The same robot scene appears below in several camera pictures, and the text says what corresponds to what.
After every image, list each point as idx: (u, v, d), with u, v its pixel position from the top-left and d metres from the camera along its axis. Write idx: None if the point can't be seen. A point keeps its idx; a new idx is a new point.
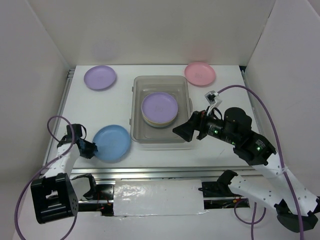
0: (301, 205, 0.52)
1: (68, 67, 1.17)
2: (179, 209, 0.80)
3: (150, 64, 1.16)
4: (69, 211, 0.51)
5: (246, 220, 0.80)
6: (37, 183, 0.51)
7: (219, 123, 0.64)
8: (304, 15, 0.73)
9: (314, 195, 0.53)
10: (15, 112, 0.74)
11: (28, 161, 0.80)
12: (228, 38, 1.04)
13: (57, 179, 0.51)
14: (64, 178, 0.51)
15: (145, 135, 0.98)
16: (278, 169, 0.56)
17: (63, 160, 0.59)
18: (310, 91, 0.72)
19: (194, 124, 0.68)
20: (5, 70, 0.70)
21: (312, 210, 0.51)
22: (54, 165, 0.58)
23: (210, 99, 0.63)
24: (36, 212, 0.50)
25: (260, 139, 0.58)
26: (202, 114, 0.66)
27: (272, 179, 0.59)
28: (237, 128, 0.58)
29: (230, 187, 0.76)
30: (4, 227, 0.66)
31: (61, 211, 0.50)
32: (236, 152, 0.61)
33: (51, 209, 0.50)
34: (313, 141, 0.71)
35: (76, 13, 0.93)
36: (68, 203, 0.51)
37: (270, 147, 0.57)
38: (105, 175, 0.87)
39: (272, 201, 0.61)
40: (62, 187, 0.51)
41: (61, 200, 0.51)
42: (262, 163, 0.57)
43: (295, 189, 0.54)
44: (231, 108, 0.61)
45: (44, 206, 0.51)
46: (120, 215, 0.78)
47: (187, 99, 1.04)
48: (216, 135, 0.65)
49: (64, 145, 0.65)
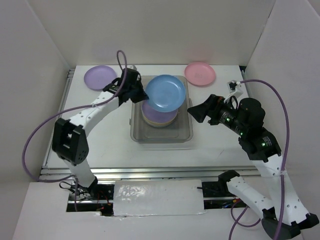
0: (288, 213, 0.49)
1: (68, 67, 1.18)
2: (179, 208, 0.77)
3: (150, 63, 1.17)
4: (73, 161, 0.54)
5: (245, 223, 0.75)
6: (60, 121, 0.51)
7: (233, 113, 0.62)
8: (305, 15, 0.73)
9: (305, 210, 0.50)
10: (16, 113, 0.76)
11: (27, 161, 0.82)
12: (229, 36, 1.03)
13: (74, 132, 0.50)
14: (79, 136, 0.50)
15: (145, 135, 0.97)
16: (277, 171, 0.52)
17: (94, 111, 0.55)
18: (310, 90, 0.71)
19: (209, 108, 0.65)
20: (10, 73, 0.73)
21: (297, 222, 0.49)
22: (84, 113, 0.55)
23: (231, 87, 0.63)
24: (52, 140, 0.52)
25: (268, 136, 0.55)
26: (219, 99, 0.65)
27: (266, 177, 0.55)
28: (248, 117, 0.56)
29: (227, 183, 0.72)
30: (3, 226, 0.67)
31: (67, 157, 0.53)
32: (240, 142, 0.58)
33: (62, 148, 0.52)
34: (310, 142, 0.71)
35: (76, 14, 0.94)
36: (72, 157, 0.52)
37: (276, 147, 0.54)
38: (105, 175, 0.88)
39: (262, 205, 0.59)
40: (75, 139, 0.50)
41: (71, 148, 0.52)
42: (262, 159, 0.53)
43: (288, 196, 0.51)
44: (249, 99, 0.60)
45: (58, 142, 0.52)
46: (120, 215, 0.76)
47: (187, 99, 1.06)
48: (227, 123, 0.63)
49: (107, 93, 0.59)
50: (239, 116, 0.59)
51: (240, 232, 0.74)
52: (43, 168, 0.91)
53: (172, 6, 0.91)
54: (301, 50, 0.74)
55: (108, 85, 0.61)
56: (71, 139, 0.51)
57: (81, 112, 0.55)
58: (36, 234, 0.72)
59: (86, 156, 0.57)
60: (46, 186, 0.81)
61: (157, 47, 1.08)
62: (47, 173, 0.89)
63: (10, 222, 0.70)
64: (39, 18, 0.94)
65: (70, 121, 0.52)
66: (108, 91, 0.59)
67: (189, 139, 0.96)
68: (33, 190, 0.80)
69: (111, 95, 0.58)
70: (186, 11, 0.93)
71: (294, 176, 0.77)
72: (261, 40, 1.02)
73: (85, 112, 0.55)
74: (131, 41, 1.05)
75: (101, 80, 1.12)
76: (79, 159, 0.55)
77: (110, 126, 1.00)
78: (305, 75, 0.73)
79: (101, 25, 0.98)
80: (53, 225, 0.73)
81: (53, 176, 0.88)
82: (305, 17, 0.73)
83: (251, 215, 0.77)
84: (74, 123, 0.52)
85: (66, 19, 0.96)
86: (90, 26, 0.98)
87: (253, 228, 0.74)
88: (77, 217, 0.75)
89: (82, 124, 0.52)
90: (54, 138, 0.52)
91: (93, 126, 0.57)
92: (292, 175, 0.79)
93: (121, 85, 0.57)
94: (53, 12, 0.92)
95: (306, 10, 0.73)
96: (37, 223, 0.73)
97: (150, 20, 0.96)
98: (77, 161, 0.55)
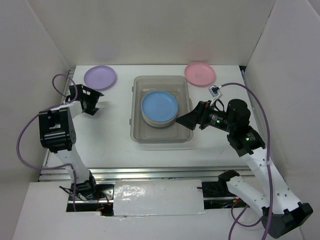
0: (279, 202, 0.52)
1: (68, 67, 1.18)
2: (178, 209, 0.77)
3: (149, 63, 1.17)
4: (68, 137, 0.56)
5: (245, 222, 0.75)
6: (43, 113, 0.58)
7: (221, 114, 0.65)
8: (305, 15, 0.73)
9: (297, 199, 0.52)
10: (16, 113, 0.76)
11: (27, 161, 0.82)
12: (229, 36, 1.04)
13: (60, 110, 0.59)
14: (66, 110, 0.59)
15: (145, 135, 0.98)
16: (263, 162, 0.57)
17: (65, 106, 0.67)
18: (310, 91, 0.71)
19: (199, 115, 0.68)
20: (10, 74, 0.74)
21: (289, 210, 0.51)
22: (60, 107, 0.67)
23: (214, 91, 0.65)
24: (40, 134, 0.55)
25: (252, 133, 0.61)
26: (206, 105, 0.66)
27: (255, 171, 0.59)
28: (236, 117, 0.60)
29: (228, 183, 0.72)
30: (4, 226, 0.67)
31: (61, 135, 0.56)
32: (229, 139, 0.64)
33: (53, 134, 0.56)
34: (308, 142, 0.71)
35: (76, 14, 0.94)
36: (67, 129, 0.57)
37: (260, 140, 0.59)
38: (105, 175, 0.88)
39: (262, 203, 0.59)
40: (64, 116, 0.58)
41: (63, 127, 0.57)
42: (248, 151, 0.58)
43: (278, 185, 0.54)
44: (236, 99, 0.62)
45: (47, 131, 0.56)
46: (120, 215, 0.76)
47: (187, 98, 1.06)
48: (218, 125, 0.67)
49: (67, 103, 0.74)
50: (228, 117, 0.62)
51: (240, 232, 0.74)
52: (43, 168, 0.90)
53: (172, 6, 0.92)
54: (301, 50, 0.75)
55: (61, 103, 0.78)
56: (60, 115, 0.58)
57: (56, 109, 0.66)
58: (36, 233, 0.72)
59: (75, 141, 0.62)
60: (46, 186, 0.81)
61: (156, 47, 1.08)
62: (47, 173, 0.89)
63: (10, 222, 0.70)
64: (39, 19, 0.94)
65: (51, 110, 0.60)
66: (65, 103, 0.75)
67: (189, 139, 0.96)
68: (32, 190, 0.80)
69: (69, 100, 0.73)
70: (186, 12, 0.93)
71: (294, 176, 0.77)
72: (261, 40, 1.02)
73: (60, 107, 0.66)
74: (131, 41, 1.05)
75: (101, 80, 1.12)
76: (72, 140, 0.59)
77: (109, 125, 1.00)
78: (304, 75, 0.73)
79: (101, 25, 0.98)
80: (54, 225, 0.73)
81: (52, 176, 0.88)
82: (305, 17, 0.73)
83: (252, 215, 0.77)
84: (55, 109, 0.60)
85: (66, 19, 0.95)
86: (89, 26, 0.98)
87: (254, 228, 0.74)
88: (78, 217, 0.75)
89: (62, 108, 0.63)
90: (42, 128, 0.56)
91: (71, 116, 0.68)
92: (292, 174, 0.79)
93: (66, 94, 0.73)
94: (53, 12, 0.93)
95: (306, 10, 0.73)
96: (37, 222, 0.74)
97: (150, 20, 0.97)
98: (72, 142, 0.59)
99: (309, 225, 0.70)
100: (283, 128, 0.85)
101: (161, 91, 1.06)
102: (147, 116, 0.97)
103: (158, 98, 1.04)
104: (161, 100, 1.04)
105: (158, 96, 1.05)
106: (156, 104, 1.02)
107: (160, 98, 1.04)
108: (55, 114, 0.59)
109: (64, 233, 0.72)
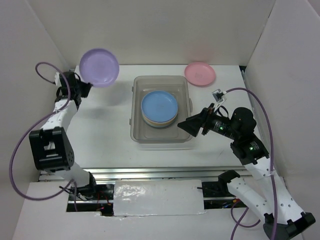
0: (282, 212, 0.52)
1: (68, 67, 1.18)
2: (178, 208, 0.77)
3: (150, 63, 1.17)
4: (65, 161, 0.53)
5: (245, 224, 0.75)
6: (34, 134, 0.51)
7: (225, 121, 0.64)
8: (306, 15, 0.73)
9: (300, 209, 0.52)
10: (16, 113, 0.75)
11: (27, 161, 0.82)
12: (229, 36, 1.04)
13: (53, 131, 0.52)
14: (60, 132, 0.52)
15: (145, 135, 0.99)
16: (267, 172, 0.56)
17: (61, 114, 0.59)
18: (310, 90, 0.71)
19: (203, 120, 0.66)
20: (10, 74, 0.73)
21: (292, 220, 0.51)
22: (53, 118, 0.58)
23: (218, 97, 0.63)
24: (35, 160, 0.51)
25: (256, 142, 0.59)
26: (210, 111, 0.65)
27: (259, 180, 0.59)
28: (241, 127, 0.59)
29: (228, 185, 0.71)
30: (4, 226, 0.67)
31: (57, 160, 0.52)
32: (232, 146, 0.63)
33: (48, 158, 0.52)
34: (308, 142, 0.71)
35: (75, 14, 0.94)
36: (64, 153, 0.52)
37: (264, 150, 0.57)
38: (105, 175, 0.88)
39: (264, 210, 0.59)
40: (59, 140, 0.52)
41: (58, 150, 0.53)
42: (251, 161, 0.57)
43: (281, 195, 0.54)
44: (243, 108, 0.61)
45: (42, 155, 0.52)
46: (120, 215, 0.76)
47: (187, 99, 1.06)
48: (221, 132, 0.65)
49: (62, 101, 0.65)
50: (232, 125, 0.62)
51: (241, 232, 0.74)
52: None
53: (172, 6, 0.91)
54: (301, 50, 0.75)
55: (58, 97, 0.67)
56: (53, 139, 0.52)
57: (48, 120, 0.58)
58: (36, 233, 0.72)
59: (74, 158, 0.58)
60: (46, 186, 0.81)
61: (156, 47, 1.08)
62: (47, 173, 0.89)
63: (10, 222, 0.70)
64: (39, 19, 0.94)
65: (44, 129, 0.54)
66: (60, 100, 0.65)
67: (189, 139, 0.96)
68: (33, 190, 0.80)
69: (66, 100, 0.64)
70: (186, 11, 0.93)
71: (295, 176, 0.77)
72: (261, 40, 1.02)
73: (54, 118, 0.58)
74: (131, 41, 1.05)
75: (100, 67, 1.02)
76: (71, 161, 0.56)
77: (110, 126, 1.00)
78: (304, 75, 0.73)
79: (101, 25, 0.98)
80: (54, 225, 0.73)
81: (52, 176, 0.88)
82: (305, 18, 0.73)
83: (252, 215, 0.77)
84: (48, 128, 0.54)
85: (66, 19, 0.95)
86: (89, 25, 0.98)
87: (254, 228, 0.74)
88: (79, 217, 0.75)
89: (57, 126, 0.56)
90: (35, 152, 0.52)
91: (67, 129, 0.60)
92: (293, 173, 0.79)
93: (70, 94, 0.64)
94: (53, 12, 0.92)
95: (306, 10, 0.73)
96: (37, 222, 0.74)
97: (150, 20, 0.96)
98: (70, 163, 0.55)
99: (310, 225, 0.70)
100: (283, 128, 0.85)
101: (161, 92, 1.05)
102: (147, 116, 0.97)
103: (158, 99, 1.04)
104: (163, 101, 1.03)
105: (159, 98, 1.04)
106: (156, 106, 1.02)
107: (160, 99, 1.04)
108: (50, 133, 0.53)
109: (64, 232, 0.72)
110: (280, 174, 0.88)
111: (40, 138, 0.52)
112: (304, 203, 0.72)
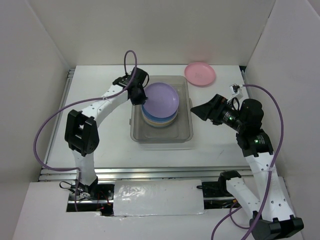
0: (270, 209, 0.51)
1: (68, 67, 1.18)
2: (178, 209, 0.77)
3: (149, 63, 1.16)
4: (83, 148, 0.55)
5: (243, 225, 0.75)
6: (72, 113, 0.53)
7: (235, 113, 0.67)
8: (306, 15, 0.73)
9: (290, 211, 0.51)
10: (16, 113, 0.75)
11: (27, 161, 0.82)
12: (229, 36, 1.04)
13: (87, 120, 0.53)
14: (91, 123, 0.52)
15: (145, 135, 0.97)
16: (265, 166, 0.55)
17: (105, 103, 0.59)
18: (310, 90, 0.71)
19: (213, 107, 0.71)
20: (10, 74, 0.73)
21: (278, 219, 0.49)
22: (95, 105, 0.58)
23: (234, 89, 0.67)
24: (65, 132, 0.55)
25: (262, 136, 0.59)
26: (222, 99, 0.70)
27: (256, 174, 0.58)
28: (248, 116, 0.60)
29: (227, 182, 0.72)
30: (4, 226, 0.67)
31: (79, 144, 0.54)
32: (237, 138, 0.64)
33: (74, 138, 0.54)
34: (308, 142, 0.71)
35: (75, 14, 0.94)
36: (85, 142, 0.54)
37: (268, 146, 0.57)
38: (104, 175, 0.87)
39: (254, 207, 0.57)
40: (87, 130, 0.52)
41: (82, 136, 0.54)
42: (253, 153, 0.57)
43: (274, 193, 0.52)
44: (253, 100, 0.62)
45: (71, 132, 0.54)
46: (120, 215, 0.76)
47: (187, 99, 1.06)
48: (229, 123, 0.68)
49: (117, 87, 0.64)
50: (241, 116, 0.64)
51: (240, 232, 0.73)
52: (43, 168, 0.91)
53: (172, 6, 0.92)
54: (301, 50, 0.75)
55: (118, 79, 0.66)
56: (84, 127, 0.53)
57: (92, 104, 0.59)
58: (36, 233, 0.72)
59: (95, 149, 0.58)
60: (46, 186, 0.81)
61: (156, 47, 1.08)
62: (47, 173, 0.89)
63: (10, 222, 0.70)
64: (40, 19, 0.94)
65: (82, 113, 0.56)
66: (118, 85, 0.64)
67: (190, 139, 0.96)
68: (32, 190, 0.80)
69: (120, 89, 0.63)
70: (186, 11, 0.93)
71: (296, 176, 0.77)
72: (261, 40, 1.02)
73: (97, 105, 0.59)
74: (131, 41, 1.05)
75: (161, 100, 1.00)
76: (90, 150, 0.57)
77: (111, 126, 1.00)
78: (305, 75, 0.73)
79: (101, 25, 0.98)
80: (54, 226, 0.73)
81: (52, 176, 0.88)
82: (306, 17, 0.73)
83: None
84: (87, 114, 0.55)
85: (66, 19, 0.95)
86: (89, 26, 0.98)
87: None
88: (79, 217, 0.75)
89: (93, 116, 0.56)
90: (68, 126, 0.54)
91: (103, 120, 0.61)
92: (293, 174, 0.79)
93: (131, 79, 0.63)
94: (53, 12, 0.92)
95: (307, 11, 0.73)
96: (37, 222, 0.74)
97: (150, 20, 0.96)
98: (88, 151, 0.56)
99: (309, 224, 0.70)
100: None
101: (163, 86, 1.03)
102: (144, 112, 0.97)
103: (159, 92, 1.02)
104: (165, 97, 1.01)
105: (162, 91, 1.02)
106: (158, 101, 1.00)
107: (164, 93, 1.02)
108: (84, 120, 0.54)
109: (64, 233, 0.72)
110: (280, 174, 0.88)
111: (75, 119, 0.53)
112: (305, 203, 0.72)
